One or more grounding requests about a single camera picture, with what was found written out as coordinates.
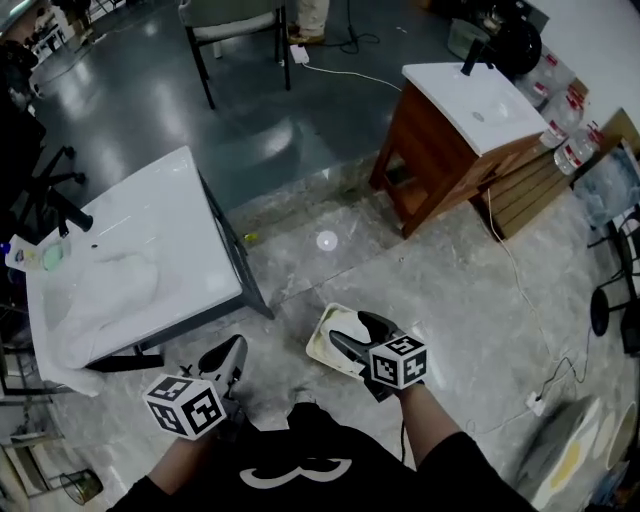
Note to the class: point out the person's left forearm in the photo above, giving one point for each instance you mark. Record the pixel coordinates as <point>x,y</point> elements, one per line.
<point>185,460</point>

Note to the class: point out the white washbasin dark stand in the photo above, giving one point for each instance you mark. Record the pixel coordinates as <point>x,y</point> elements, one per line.
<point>165,210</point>

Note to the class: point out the green soap bar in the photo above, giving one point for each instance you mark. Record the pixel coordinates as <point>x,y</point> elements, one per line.
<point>54,257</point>

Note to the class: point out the person's black shirt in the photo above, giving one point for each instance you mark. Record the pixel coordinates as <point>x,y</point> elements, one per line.
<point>310,440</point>

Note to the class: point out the pale blue painted canvas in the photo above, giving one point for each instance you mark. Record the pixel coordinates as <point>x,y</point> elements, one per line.
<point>610,185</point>

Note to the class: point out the white power strip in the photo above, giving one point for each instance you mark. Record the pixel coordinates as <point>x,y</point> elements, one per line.
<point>299,54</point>

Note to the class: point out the black appliance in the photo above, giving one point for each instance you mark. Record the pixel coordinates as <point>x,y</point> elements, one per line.
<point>520,45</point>

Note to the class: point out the pale green bin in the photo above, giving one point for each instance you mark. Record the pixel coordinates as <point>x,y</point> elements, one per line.
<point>462,35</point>

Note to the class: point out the group of clear water jugs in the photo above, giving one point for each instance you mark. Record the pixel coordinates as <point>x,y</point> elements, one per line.
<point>575,152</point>

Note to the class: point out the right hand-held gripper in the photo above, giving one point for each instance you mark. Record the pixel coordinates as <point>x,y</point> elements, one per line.
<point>397,365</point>

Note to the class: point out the person's right forearm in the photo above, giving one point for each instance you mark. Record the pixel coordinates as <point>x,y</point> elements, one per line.
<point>425,425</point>

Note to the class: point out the short black angled faucet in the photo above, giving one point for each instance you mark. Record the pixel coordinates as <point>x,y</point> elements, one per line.
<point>472,57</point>

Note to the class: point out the cream plastic tray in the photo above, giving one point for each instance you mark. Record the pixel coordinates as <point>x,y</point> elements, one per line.
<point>317,345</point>

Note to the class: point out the wooden slatted pallet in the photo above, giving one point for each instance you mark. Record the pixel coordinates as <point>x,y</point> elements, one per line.
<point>525,195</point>

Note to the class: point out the wooden vanity white basin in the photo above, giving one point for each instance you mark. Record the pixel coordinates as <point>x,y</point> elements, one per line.
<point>430,145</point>

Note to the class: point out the black mesh wastebasket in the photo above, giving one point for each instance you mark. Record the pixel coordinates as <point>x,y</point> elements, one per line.
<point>82,487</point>

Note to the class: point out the white soap bottle blue pump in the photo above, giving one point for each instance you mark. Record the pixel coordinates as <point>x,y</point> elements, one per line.
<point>25,257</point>

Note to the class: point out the black pedestal fan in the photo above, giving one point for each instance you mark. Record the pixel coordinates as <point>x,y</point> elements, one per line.
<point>599,310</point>

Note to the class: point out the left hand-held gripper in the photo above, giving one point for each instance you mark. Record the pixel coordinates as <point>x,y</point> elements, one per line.
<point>185,407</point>

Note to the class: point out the pale painted boards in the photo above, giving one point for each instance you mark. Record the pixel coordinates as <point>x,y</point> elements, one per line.
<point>570,450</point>

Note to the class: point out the tall black faucet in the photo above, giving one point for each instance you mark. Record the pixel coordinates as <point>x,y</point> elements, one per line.
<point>77,220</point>

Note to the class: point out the grey armchair black legs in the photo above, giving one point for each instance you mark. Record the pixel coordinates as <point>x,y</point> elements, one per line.
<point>225,15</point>

